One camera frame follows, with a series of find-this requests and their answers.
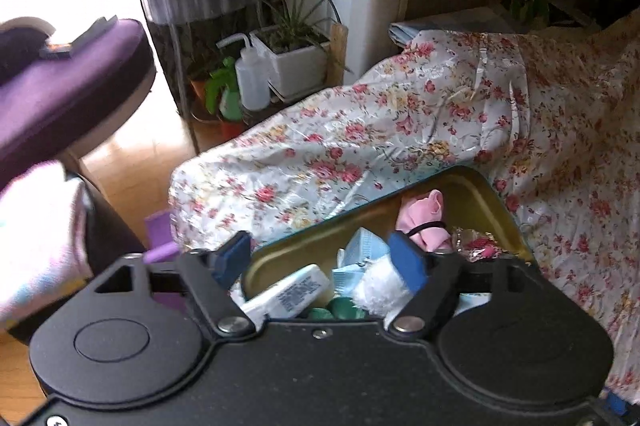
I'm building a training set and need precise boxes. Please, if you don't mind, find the green potted plant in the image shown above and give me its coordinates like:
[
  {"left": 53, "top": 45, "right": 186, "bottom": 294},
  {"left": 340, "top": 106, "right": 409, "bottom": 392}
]
[{"left": 252, "top": 0, "right": 353, "bottom": 74}]

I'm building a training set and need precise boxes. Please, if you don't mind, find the green spray bottle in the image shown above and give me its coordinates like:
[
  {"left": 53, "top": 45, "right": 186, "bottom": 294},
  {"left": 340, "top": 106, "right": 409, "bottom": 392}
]
[{"left": 204, "top": 56, "right": 246, "bottom": 123}]

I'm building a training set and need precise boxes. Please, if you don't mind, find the gold metal tin box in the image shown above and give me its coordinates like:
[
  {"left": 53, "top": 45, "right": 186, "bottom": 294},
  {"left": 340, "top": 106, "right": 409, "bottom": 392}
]
[{"left": 240, "top": 165, "right": 535, "bottom": 322}]

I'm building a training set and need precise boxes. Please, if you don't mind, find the black hair tie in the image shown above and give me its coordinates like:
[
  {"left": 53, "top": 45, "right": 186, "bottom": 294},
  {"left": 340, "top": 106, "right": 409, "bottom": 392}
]
[{"left": 406, "top": 220, "right": 448, "bottom": 238}]

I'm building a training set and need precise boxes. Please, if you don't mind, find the floral blanket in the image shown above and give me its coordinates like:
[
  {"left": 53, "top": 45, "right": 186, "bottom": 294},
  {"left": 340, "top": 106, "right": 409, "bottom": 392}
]
[{"left": 169, "top": 8, "right": 640, "bottom": 392}]

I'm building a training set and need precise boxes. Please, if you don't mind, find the white wash bottle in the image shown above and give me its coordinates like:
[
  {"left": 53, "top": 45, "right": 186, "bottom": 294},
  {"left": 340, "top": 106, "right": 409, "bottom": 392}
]
[{"left": 216, "top": 33, "right": 272, "bottom": 112}]

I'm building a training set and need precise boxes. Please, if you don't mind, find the white fluffy cloth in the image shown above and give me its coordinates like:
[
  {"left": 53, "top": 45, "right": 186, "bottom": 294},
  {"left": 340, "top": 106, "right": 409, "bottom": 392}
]
[{"left": 357, "top": 253, "right": 407, "bottom": 314}]

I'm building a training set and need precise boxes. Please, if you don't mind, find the white tissue packet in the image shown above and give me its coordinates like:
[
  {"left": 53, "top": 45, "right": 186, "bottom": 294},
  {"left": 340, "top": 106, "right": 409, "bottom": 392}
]
[{"left": 240, "top": 263, "right": 335, "bottom": 329}]

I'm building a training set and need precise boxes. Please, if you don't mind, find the black flat device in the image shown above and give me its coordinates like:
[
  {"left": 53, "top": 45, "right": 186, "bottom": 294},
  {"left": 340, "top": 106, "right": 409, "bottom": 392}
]
[{"left": 39, "top": 41, "right": 75, "bottom": 59}]

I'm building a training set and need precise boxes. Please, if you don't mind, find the floral sachet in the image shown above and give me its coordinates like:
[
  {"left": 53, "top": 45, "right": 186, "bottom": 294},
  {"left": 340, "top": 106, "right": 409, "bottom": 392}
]
[{"left": 452, "top": 228, "right": 506, "bottom": 263}]

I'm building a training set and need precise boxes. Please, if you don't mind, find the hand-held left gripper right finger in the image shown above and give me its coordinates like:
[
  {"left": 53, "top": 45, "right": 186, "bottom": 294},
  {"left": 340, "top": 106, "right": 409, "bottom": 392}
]
[{"left": 387, "top": 231, "right": 546, "bottom": 338}]

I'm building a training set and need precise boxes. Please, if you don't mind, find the wooden board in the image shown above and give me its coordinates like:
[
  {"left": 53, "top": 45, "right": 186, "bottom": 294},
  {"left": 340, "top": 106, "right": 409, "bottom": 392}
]
[{"left": 327, "top": 22, "right": 348, "bottom": 87}]

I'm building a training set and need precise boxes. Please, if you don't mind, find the blue face mask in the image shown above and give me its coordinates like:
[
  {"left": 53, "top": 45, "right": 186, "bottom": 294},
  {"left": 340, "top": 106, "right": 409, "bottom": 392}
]
[
  {"left": 331, "top": 266, "right": 372, "bottom": 308},
  {"left": 336, "top": 227, "right": 392, "bottom": 274}
]

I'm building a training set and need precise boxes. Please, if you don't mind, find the purple chair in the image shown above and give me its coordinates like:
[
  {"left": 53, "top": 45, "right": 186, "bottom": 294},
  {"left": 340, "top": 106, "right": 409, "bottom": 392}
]
[{"left": 0, "top": 16, "right": 158, "bottom": 187}]

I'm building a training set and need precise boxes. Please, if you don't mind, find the terracotta pot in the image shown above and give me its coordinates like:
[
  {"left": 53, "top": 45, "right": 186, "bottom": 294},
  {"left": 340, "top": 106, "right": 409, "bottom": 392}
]
[{"left": 189, "top": 78, "right": 211, "bottom": 104}]

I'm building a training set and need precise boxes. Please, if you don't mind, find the blue grey folded cloth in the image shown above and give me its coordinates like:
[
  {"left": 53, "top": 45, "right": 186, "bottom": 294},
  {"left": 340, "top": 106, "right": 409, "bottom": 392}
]
[{"left": 390, "top": 18, "right": 451, "bottom": 48}]

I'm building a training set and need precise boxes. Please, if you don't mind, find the pale pink cloth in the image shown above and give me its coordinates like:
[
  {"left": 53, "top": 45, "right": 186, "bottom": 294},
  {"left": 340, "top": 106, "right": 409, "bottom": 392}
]
[{"left": 0, "top": 161, "right": 96, "bottom": 324}]

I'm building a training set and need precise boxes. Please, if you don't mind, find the green plush toy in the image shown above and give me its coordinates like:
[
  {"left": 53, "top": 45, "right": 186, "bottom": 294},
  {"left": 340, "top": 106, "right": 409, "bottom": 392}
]
[{"left": 305, "top": 297, "right": 368, "bottom": 321}]

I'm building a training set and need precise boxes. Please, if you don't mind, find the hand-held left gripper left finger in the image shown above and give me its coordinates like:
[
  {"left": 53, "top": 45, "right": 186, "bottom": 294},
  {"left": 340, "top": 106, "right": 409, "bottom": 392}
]
[{"left": 95, "top": 231, "right": 257, "bottom": 338}]

